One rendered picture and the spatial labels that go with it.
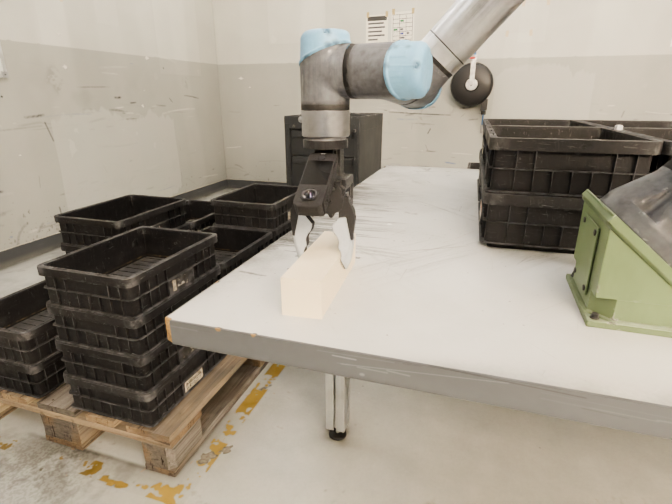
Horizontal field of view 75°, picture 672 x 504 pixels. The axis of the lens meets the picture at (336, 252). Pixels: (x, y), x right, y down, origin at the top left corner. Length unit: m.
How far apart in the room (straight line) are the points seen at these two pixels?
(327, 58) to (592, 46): 3.97
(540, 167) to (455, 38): 0.34
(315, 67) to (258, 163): 4.44
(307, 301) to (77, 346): 0.87
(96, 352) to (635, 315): 1.20
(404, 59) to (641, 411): 0.49
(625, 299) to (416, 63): 0.42
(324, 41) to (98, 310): 0.90
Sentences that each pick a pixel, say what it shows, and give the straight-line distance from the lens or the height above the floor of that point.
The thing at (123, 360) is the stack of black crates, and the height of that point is 0.36.
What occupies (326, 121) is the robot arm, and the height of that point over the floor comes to 0.97.
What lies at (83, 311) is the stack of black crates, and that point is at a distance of 1.32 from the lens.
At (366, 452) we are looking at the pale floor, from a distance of 1.46.
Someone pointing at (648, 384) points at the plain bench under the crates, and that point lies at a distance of 0.63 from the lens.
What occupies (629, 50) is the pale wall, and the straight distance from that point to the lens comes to 4.61.
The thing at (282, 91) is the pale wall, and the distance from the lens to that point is 4.91.
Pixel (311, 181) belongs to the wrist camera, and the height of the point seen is 0.89.
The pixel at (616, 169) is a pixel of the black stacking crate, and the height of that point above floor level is 0.88.
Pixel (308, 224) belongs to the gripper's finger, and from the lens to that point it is 0.73.
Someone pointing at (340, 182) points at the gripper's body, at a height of 0.88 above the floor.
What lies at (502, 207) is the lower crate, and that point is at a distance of 0.98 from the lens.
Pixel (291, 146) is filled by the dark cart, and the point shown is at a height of 0.73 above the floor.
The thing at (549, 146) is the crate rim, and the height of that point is 0.92.
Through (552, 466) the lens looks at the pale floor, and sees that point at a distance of 1.55.
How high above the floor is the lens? 1.01
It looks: 19 degrees down
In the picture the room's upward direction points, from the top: straight up
